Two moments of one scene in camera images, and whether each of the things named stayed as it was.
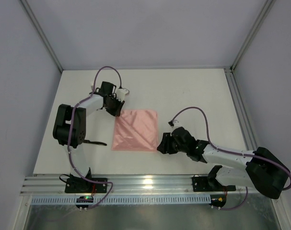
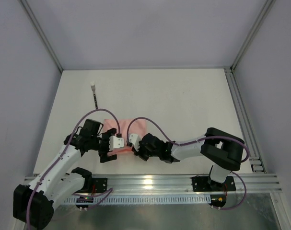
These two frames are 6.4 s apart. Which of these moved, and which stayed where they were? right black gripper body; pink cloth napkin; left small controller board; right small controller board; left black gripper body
Moved: left black gripper body; pink cloth napkin; right black gripper body
Stayed: right small controller board; left small controller board
